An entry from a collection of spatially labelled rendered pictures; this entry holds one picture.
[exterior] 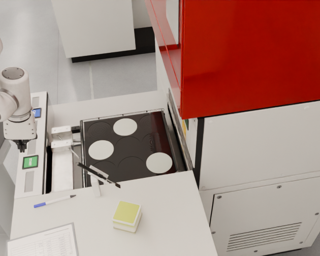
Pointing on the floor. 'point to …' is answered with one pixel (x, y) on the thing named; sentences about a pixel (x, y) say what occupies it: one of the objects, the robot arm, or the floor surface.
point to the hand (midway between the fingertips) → (22, 146)
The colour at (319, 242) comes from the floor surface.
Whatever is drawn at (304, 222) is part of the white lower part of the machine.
